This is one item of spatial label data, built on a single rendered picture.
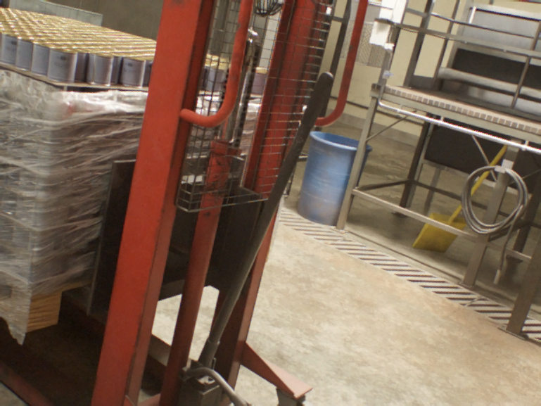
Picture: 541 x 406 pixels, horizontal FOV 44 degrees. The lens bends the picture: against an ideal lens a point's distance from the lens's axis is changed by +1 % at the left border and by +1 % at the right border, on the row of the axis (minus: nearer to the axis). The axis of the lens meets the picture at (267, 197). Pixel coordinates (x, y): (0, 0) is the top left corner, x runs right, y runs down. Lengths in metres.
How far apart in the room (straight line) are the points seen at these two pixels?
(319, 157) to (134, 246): 3.12
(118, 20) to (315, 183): 2.11
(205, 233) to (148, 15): 3.58
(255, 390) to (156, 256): 1.02
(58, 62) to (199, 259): 0.72
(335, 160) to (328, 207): 0.36
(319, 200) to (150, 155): 3.20
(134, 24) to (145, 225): 3.84
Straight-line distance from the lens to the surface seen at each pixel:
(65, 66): 1.79
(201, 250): 2.04
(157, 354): 2.60
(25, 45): 1.90
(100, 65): 1.86
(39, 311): 1.96
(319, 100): 1.77
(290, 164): 1.82
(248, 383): 2.73
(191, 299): 2.11
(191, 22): 1.69
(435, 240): 4.96
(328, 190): 4.86
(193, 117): 1.68
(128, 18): 5.60
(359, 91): 10.60
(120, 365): 2.00
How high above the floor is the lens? 1.41
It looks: 15 degrees down
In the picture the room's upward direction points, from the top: 13 degrees clockwise
